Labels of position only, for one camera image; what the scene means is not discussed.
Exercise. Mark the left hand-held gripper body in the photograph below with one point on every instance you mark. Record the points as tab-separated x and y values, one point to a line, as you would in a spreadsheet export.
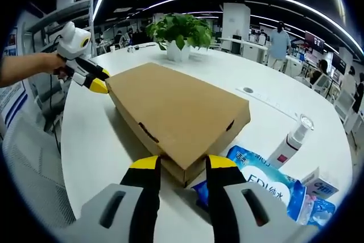
72	41

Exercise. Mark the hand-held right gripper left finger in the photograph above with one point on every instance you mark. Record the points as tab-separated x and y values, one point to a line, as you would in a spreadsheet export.
142	180

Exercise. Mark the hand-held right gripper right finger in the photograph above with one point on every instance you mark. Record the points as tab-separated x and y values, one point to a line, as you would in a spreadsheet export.
224	180

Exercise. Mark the blue white soft wipes pack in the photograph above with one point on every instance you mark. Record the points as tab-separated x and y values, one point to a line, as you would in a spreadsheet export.
261	177

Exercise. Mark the brown cardboard shoe box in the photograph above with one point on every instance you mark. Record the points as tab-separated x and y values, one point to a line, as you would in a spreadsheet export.
176	106

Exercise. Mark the small white carton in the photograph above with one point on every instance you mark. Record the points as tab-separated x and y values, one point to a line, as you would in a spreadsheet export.
324	186

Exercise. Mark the person's left hand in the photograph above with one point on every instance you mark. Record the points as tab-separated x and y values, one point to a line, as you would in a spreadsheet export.
54	63

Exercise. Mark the metal storage shelf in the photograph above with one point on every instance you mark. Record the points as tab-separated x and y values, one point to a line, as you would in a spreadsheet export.
65	9

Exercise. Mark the small white table device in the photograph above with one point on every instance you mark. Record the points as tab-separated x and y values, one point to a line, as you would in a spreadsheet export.
133	49

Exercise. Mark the green plant in white pot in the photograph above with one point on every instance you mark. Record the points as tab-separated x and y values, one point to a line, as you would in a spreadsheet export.
179	32

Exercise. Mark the grey mesh office chair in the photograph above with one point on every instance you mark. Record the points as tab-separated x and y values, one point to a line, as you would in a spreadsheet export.
31	174

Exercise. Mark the white office chair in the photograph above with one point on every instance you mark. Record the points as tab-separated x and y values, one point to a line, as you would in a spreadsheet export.
345	103
322	83

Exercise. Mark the wall poster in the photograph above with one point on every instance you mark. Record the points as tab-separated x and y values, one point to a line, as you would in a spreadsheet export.
11	95

